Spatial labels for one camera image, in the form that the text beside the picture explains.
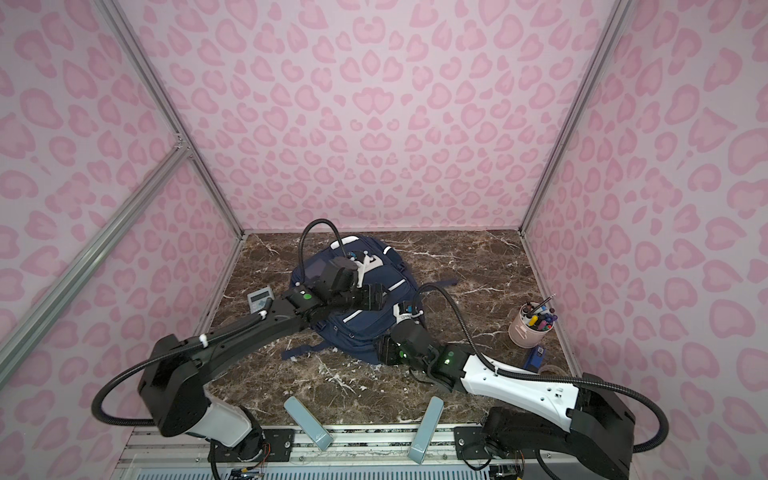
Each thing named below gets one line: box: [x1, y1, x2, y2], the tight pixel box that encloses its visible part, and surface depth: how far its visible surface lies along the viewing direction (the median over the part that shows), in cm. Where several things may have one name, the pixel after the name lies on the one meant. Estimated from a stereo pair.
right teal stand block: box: [408, 396, 445, 464], surface depth 74 cm
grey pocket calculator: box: [247, 285, 275, 314], surface depth 102 cm
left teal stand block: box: [284, 396, 334, 452], surface depth 75 cm
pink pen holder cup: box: [508, 301, 558, 349], surface depth 84 cm
